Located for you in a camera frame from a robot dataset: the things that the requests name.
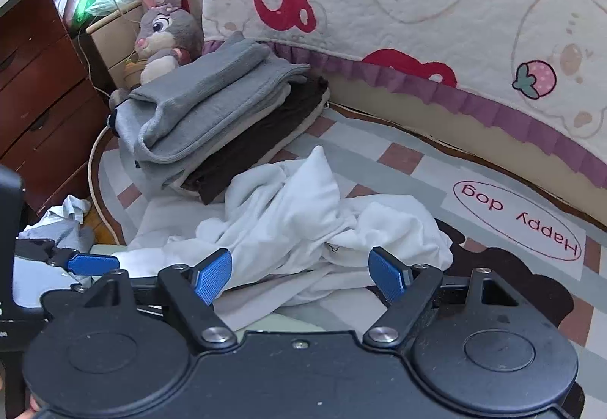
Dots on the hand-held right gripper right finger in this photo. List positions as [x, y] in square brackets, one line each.
[386, 274]

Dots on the light grey folded garment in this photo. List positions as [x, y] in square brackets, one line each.
[227, 115]

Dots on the dark brown folded garment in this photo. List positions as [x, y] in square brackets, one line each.
[265, 139]

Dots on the cream folded garment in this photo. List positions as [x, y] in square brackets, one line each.
[318, 113]

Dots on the grey rabbit plush toy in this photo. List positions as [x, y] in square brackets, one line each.
[166, 28]

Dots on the light green cloth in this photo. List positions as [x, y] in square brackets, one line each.
[102, 249]

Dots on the dark grey folded garment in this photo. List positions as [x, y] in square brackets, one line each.
[199, 77]

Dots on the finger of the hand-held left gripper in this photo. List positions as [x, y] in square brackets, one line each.
[92, 261]

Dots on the crumpled grey white garment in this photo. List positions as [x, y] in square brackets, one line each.
[71, 210]

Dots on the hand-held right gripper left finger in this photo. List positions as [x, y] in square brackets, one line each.
[213, 277]

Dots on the beige folded garment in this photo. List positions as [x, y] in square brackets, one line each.
[280, 96]

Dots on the brown wooden dresser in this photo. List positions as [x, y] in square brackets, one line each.
[42, 92]

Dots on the checkered floor mat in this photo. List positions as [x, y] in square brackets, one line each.
[403, 191]

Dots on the beige nightstand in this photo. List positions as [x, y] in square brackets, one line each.
[114, 44]

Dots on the white sweatshirt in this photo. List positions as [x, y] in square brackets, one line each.
[284, 210]

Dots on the beige bed mattress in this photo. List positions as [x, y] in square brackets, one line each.
[474, 134]

